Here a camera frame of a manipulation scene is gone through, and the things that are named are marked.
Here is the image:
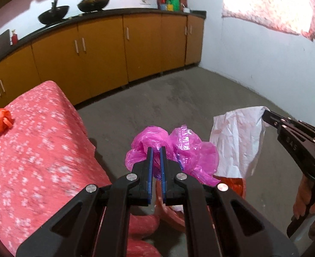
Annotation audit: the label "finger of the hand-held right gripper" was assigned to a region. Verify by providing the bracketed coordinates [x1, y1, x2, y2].
[266, 109, 315, 144]
[262, 111, 315, 166]

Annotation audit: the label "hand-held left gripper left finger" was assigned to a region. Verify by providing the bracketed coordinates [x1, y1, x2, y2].
[16, 147, 154, 257]

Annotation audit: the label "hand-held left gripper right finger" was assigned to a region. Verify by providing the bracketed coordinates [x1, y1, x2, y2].
[160, 147, 299, 257]

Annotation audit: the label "pink plastic bag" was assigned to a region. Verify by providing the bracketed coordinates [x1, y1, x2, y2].
[125, 124, 220, 188]

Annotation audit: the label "red plastic bin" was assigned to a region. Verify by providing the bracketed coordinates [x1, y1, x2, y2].
[154, 176, 247, 233]

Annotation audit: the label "white plastic bag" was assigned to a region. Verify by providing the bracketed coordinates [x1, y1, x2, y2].
[209, 106, 267, 179]

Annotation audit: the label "person's right hand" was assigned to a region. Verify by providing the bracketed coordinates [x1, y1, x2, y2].
[293, 177, 315, 241]

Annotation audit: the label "orange-red plastic bag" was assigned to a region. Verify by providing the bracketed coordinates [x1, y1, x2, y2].
[214, 176, 247, 201]

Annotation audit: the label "red floral bedsheet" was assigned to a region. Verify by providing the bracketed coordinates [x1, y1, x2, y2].
[0, 80, 161, 257]

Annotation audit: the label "wooden base cabinets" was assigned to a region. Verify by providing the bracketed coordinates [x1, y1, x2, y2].
[0, 13, 207, 108]

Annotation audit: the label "pale floral curtain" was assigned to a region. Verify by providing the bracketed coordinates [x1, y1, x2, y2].
[221, 0, 315, 42]

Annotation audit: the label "knotted red plastic bag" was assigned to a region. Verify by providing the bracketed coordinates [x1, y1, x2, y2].
[0, 108, 14, 134]

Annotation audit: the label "black countertop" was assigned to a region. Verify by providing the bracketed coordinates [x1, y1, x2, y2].
[0, 9, 207, 73]

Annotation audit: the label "black wok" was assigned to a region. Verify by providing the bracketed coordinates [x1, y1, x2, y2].
[38, 0, 70, 25]
[77, 0, 111, 13]

